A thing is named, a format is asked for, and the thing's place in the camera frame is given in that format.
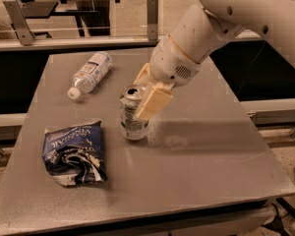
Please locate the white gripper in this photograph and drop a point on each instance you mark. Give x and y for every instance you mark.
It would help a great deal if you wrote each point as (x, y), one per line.
(169, 64)

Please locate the silver green 7up can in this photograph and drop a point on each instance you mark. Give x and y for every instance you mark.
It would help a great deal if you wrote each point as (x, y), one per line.
(130, 99)

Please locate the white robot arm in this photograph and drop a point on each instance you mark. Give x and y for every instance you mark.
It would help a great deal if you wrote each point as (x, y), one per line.
(206, 27)

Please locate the blue crumpled chip bag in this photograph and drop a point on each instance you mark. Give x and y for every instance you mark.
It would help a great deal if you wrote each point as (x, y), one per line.
(74, 156)

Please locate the clear plastic water bottle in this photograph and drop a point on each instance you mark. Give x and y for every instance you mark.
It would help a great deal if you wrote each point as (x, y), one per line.
(90, 74)

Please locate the black background desk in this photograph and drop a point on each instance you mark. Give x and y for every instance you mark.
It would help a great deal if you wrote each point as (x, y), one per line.
(91, 16)

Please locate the glass barrier panel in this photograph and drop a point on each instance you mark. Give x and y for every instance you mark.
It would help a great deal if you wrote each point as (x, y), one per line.
(127, 18)

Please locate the middle metal glass bracket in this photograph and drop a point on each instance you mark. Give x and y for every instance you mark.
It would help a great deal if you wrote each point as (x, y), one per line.
(152, 20)

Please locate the metal glass bracket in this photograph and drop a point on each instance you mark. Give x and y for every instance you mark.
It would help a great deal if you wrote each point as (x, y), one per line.
(152, 20)
(20, 25)

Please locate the left metal glass bracket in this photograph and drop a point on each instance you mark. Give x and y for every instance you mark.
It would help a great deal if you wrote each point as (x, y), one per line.
(20, 25)

